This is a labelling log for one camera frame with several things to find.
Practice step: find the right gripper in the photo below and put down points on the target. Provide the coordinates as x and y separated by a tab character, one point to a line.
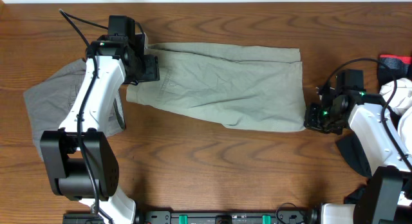
311	121

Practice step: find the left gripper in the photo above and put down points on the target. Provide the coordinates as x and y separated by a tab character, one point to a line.
152	71

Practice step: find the white shirt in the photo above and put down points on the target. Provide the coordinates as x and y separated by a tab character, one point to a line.
401	105

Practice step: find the black garment with red band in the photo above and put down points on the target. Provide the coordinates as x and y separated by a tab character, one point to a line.
349	146

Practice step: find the khaki shorts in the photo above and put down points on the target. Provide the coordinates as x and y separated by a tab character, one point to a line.
252	88

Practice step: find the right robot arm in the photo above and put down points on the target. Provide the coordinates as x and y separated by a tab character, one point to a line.
389	165

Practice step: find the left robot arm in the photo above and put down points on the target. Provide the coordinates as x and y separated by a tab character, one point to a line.
79	161

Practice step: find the folded grey shorts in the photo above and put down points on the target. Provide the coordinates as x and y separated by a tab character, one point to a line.
49	102

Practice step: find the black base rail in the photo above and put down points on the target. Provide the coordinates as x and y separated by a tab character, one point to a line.
287	215

